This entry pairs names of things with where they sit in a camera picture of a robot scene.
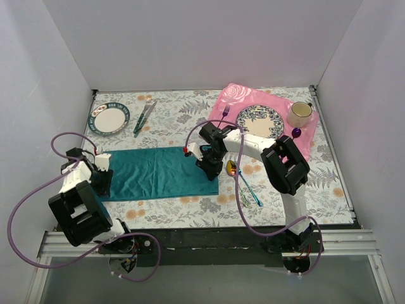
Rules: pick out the blue floral white plate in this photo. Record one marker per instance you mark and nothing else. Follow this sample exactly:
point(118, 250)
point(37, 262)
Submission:
point(261, 121)

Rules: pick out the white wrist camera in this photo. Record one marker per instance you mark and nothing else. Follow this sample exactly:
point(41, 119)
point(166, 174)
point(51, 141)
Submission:
point(102, 161)
point(193, 149)

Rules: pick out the iridescent blue fork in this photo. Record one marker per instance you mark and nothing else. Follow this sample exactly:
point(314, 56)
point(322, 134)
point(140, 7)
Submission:
point(250, 189)

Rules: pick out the teal cloth napkin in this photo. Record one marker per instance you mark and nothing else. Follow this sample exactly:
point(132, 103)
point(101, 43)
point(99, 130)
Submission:
point(156, 173)

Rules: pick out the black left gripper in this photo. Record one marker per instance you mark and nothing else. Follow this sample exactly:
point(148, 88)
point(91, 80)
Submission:
point(103, 182)

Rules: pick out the green handled fork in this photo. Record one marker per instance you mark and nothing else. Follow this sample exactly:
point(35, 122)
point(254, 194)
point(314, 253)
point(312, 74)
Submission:
point(146, 107)

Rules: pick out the green rimmed white plate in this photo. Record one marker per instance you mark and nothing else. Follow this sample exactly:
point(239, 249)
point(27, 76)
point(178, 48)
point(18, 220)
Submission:
point(108, 119)

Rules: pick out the cream ceramic mug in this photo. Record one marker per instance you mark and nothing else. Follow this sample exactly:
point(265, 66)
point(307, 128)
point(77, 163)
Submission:
point(301, 114)

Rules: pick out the pink floral placemat cloth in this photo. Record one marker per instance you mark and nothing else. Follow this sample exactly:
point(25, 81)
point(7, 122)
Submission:
point(239, 97)

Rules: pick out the iridescent gold spoon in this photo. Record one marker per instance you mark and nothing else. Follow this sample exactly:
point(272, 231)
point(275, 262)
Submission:
point(231, 171)

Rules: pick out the green handled knife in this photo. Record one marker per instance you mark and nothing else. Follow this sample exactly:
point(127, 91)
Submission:
point(144, 120)

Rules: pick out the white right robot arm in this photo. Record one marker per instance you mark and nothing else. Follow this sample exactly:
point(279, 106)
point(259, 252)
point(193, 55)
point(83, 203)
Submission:
point(286, 168)

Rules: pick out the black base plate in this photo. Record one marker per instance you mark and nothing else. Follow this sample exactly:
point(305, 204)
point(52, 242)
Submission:
point(233, 245)

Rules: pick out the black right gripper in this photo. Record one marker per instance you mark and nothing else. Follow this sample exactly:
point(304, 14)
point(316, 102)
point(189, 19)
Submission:
point(209, 163)

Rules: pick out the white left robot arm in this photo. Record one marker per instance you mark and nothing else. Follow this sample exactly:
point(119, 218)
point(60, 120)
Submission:
point(78, 206)

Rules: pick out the purple metallic fork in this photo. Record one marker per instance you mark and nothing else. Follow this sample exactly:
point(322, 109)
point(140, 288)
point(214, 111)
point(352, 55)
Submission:
point(225, 112)

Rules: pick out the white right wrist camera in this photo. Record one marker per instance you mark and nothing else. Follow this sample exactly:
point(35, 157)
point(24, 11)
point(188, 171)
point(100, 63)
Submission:
point(193, 149)

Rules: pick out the purple metallic spoon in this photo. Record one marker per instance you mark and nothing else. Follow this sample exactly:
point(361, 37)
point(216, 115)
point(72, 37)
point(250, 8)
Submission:
point(296, 133)

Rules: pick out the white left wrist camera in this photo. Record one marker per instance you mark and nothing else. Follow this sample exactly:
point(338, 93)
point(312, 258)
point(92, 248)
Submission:
point(102, 161)

